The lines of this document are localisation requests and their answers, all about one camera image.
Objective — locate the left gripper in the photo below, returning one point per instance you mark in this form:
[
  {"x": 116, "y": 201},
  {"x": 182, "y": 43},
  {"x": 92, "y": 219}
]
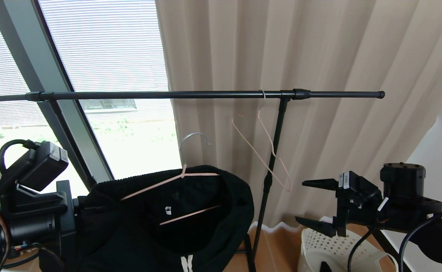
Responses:
[{"x": 35, "y": 230}]

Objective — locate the white laundry basket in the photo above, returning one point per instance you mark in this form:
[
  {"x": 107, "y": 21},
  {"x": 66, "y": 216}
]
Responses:
[{"x": 338, "y": 249}]

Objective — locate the beige curtain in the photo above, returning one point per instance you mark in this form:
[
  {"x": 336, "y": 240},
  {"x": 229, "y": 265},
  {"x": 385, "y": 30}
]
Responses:
[{"x": 338, "y": 45}]

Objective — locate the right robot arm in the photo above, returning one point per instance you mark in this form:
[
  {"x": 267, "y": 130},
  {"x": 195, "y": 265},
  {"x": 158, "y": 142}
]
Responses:
[{"x": 402, "y": 181}]

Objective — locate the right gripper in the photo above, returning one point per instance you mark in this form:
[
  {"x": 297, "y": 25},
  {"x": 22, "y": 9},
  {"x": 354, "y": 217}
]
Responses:
[{"x": 360, "y": 204}]

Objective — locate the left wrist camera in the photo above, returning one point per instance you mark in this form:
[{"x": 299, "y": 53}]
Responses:
[{"x": 43, "y": 166}]

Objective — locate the black clothes rack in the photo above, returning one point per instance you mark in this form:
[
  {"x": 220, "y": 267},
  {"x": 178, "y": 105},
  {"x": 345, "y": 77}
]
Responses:
[{"x": 130, "y": 94}]

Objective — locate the pink clothes hanger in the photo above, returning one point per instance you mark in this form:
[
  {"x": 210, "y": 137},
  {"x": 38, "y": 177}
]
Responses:
[
  {"x": 261, "y": 104},
  {"x": 183, "y": 172}
]

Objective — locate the window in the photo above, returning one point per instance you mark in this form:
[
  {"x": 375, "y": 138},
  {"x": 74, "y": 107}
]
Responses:
[{"x": 28, "y": 45}]

